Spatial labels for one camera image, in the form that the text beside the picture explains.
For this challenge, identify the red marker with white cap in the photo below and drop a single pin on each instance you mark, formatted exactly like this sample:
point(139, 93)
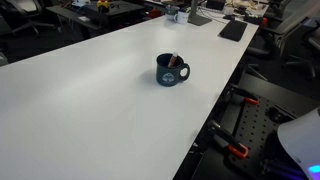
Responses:
point(172, 59)

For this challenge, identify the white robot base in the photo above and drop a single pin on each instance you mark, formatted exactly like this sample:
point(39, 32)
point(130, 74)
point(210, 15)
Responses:
point(300, 138)

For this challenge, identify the dark green ceramic mug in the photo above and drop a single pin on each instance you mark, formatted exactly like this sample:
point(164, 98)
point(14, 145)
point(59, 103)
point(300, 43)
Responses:
point(171, 76)

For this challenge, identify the white mug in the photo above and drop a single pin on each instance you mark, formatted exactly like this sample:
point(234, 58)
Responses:
point(181, 17)

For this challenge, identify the black orange clamp near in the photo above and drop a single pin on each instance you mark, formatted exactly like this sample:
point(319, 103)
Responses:
point(234, 146)

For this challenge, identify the black orange clamp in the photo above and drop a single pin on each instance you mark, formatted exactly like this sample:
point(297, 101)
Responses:
point(234, 146)
point(248, 97)

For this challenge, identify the grey monitor stand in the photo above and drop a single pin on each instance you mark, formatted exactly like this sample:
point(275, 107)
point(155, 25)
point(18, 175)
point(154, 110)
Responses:
point(194, 18)

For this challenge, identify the grey green mug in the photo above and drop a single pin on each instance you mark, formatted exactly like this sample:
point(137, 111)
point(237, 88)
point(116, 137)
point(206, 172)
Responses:
point(171, 11)

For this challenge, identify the black orange clamp far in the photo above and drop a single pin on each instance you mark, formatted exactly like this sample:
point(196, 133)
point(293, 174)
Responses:
point(248, 97)

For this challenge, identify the black keyboard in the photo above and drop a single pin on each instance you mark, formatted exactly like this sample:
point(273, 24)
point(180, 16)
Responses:
point(233, 30)

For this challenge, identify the yellow red toy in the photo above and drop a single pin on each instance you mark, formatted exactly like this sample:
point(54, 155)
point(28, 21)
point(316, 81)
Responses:
point(103, 5)

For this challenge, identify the black side desk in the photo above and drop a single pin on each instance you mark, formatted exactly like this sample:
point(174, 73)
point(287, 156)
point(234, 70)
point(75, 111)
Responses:
point(118, 14)

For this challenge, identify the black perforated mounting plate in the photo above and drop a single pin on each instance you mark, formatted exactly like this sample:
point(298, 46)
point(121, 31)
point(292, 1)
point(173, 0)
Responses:
point(265, 159)

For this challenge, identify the black office chair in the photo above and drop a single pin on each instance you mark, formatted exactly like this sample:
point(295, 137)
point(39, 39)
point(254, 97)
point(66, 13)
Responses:
point(270, 42)

